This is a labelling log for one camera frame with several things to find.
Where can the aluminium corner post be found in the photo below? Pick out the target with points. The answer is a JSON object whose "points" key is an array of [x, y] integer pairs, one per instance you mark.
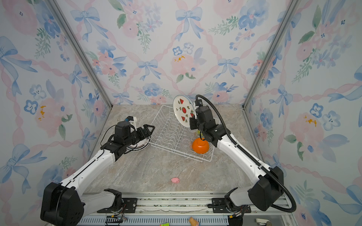
{"points": [[61, 19], [289, 13]]}

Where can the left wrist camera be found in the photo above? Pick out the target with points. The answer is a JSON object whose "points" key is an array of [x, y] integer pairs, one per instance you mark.
{"points": [[132, 120]]}

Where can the red green rimmed plate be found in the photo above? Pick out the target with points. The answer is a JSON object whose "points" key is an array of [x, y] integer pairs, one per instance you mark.
{"points": [[139, 146]]}

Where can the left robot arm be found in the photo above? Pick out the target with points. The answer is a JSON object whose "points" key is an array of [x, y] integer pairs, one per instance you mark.
{"points": [[65, 204]]}

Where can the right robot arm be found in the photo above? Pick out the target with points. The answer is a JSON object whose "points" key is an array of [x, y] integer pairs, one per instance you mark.
{"points": [[266, 182]]}

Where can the orange bowl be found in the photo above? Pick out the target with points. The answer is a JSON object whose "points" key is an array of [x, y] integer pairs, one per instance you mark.
{"points": [[200, 146]]}

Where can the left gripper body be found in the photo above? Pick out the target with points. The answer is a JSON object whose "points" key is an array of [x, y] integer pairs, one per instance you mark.
{"points": [[135, 137]]}

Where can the left aluminium corner post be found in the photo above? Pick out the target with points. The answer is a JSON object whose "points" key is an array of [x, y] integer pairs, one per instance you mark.
{"points": [[61, 19]]}

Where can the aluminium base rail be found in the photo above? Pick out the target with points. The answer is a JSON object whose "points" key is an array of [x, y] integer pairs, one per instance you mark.
{"points": [[175, 209]]}

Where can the small pink object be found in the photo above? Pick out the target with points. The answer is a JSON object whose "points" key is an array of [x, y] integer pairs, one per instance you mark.
{"points": [[175, 180]]}

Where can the clear glass cup front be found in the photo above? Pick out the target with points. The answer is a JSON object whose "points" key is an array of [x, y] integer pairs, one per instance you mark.
{"points": [[185, 143]]}

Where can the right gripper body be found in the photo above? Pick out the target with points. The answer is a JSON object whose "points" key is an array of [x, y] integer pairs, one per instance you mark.
{"points": [[194, 125]]}

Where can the watermelon pattern plate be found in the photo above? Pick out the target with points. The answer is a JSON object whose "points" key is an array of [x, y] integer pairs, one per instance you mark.
{"points": [[183, 109]]}

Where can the right aluminium corner post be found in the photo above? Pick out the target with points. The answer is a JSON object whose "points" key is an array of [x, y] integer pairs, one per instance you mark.
{"points": [[289, 13]]}

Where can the white wire dish rack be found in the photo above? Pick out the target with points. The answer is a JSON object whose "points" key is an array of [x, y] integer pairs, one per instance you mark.
{"points": [[169, 132]]}

